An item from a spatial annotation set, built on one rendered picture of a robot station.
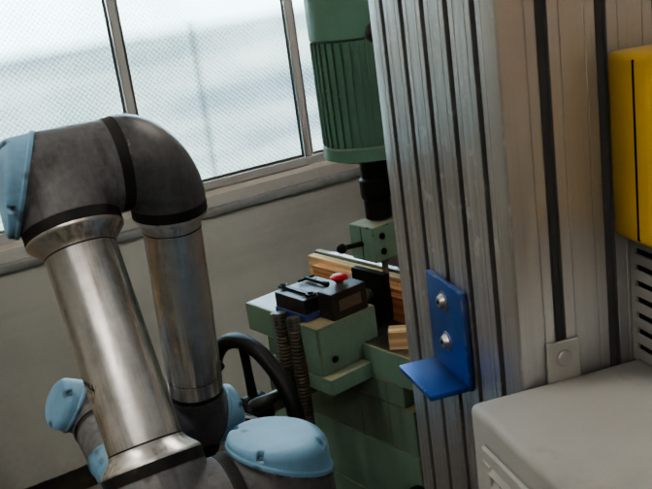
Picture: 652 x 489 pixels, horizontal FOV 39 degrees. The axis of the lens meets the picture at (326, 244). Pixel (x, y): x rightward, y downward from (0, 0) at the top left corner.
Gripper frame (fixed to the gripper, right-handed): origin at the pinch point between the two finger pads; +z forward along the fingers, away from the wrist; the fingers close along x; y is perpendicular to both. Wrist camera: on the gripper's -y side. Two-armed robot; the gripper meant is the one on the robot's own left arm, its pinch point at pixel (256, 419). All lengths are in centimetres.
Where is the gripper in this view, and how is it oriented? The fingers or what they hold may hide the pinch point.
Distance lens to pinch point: 154.7
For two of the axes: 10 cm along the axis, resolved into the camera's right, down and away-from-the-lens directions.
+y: -2.7, 9.6, -0.6
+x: 6.3, 1.3, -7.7
